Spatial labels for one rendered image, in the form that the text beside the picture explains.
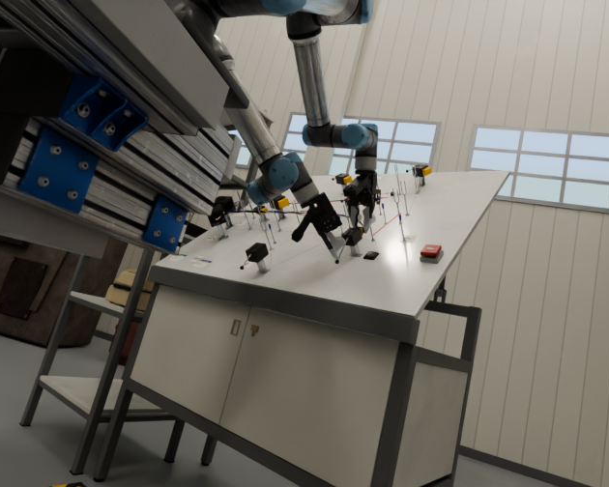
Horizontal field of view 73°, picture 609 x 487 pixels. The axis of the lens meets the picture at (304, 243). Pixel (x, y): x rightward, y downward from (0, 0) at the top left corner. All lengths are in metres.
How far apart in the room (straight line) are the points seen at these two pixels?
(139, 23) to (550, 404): 4.39
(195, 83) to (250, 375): 1.03
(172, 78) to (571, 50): 5.39
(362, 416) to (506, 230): 3.70
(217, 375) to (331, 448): 0.49
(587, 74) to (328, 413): 4.90
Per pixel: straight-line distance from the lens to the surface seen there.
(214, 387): 1.52
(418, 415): 1.26
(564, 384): 4.58
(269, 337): 1.38
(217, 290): 1.53
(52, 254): 4.65
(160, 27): 0.52
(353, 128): 1.31
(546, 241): 4.72
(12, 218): 0.72
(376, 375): 1.16
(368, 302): 1.17
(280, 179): 1.07
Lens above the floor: 0.78
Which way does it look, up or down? 11 degrees up
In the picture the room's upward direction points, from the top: 14 degrees clockwise
